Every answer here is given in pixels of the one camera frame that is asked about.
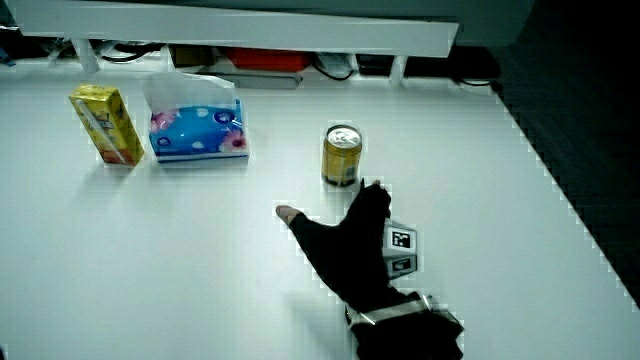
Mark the blue floral tissue pack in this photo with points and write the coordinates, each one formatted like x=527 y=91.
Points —
x=197 y=127

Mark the yellow drink carton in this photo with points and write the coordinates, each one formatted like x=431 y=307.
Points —
x=107 y=125

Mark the brown box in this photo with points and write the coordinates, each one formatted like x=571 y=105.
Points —
x=191 y=56

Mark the white raised shelf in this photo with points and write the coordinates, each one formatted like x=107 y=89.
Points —
x=240 y=27

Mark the gold red bull can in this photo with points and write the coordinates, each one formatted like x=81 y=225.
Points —
x=341 y=157

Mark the red box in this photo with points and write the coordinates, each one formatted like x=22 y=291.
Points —
x=267 y=59

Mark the black box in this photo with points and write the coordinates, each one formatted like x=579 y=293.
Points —
x=376 y=65

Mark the grey flat device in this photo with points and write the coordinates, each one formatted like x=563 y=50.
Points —
x=255 y=81

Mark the person's right hand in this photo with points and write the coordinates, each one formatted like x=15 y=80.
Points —
x=345 y=250

